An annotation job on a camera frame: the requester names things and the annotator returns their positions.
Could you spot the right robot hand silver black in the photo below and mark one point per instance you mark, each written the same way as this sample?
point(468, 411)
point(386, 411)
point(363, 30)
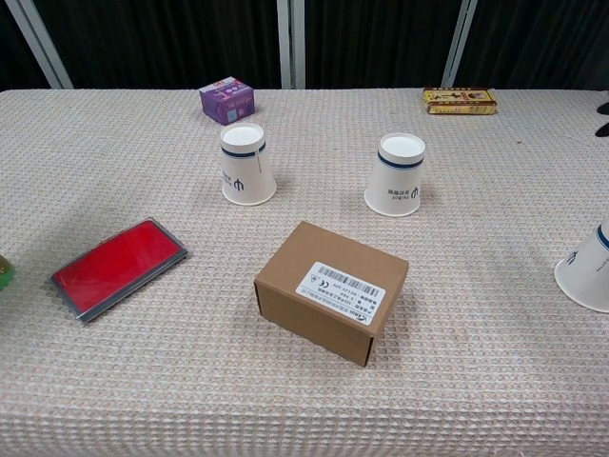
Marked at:
point(605, 108)

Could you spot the flat yellow printed box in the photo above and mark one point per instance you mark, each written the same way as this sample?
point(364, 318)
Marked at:
point(459, 101)

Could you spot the white paper cup blue band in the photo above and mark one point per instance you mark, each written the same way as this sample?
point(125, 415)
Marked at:
point(590, 276)
point(395, 185)
point(247, 171)

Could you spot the brown cardboard box white label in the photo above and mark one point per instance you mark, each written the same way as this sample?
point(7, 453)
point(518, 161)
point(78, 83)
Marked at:
point(328, 290)

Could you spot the small purple carton box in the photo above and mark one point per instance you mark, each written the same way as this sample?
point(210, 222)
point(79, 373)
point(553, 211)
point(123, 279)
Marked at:
point(226, 100)

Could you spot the dark pleated curtain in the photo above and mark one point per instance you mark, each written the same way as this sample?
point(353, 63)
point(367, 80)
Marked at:
point(166, 38)

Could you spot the flat red box clear wrap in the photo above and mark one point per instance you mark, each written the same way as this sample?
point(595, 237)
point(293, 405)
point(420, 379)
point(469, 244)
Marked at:
point(114, 266)

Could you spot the beige woven tablecloth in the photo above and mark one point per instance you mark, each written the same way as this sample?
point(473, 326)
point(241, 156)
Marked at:
point(143, 381)

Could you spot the small green object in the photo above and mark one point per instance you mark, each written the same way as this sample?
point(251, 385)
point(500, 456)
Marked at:
point(5, 273)

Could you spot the grey aluminium frame post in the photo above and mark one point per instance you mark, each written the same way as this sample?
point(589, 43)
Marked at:
point(290, 43)
point(40, 45)
point(459, 43)

